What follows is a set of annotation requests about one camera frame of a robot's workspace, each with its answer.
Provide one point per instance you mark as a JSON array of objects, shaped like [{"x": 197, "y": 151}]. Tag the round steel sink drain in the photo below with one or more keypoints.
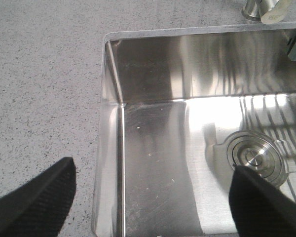
[{"x": 257, "y": 152}]

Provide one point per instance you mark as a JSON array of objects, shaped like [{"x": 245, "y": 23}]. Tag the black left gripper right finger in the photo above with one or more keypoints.
[{"x": 258, "y": 208}]

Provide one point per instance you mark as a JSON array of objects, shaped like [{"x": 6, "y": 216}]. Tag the stainless steel sink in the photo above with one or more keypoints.
[{"x": 170, "y": 98}]

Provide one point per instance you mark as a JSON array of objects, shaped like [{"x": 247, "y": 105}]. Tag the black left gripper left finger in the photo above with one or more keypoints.
[{"x": 40, "y": 207}]

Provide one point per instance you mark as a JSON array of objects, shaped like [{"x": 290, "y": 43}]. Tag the chrome kitchen faucet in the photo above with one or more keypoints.
[{"x": 266, "y": 11}]

